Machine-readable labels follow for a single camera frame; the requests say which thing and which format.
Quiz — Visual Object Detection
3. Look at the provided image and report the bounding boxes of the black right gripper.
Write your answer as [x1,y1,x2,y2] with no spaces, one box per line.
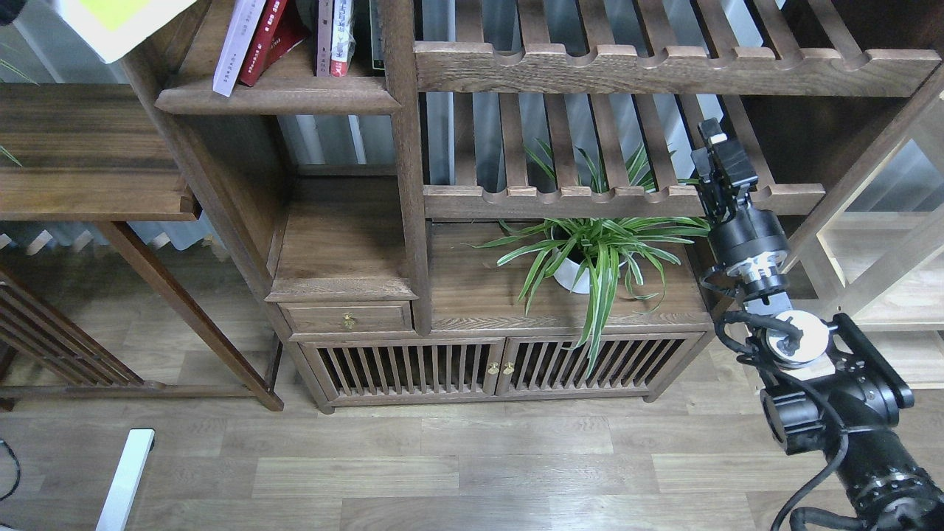
[692,118,788,277]

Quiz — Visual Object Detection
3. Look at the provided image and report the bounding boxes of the yellow green book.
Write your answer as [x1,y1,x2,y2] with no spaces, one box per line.
[50,1,195,64]

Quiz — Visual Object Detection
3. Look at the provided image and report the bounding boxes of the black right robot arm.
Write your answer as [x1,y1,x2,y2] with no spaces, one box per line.
[692,119,943,530]

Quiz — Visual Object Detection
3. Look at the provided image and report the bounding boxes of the light wooden shelf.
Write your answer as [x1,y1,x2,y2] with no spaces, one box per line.
[743,90,943,389]

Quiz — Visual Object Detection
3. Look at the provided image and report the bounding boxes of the green spider plant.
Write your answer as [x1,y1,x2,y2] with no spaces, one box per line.
[472,139,742,377]

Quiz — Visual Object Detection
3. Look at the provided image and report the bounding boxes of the white plant pot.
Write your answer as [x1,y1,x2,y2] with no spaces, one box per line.
[547,218,628,299]

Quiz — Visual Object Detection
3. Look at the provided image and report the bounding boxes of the dark wooden bookshelf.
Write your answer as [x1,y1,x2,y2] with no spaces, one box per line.
[121,1,942,413]

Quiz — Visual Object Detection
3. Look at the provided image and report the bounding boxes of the dark upright book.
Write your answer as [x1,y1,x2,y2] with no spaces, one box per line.
[368,0,386,73]

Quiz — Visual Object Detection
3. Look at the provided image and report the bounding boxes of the red white upright book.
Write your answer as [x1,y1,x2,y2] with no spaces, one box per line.
[328,0,356,77]

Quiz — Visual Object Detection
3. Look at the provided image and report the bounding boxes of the dark wooden side table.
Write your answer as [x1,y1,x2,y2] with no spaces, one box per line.
[1,82,284,412]

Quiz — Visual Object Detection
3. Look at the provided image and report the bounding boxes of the white bar on floor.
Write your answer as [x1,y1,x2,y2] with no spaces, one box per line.
[95,428,156,530]

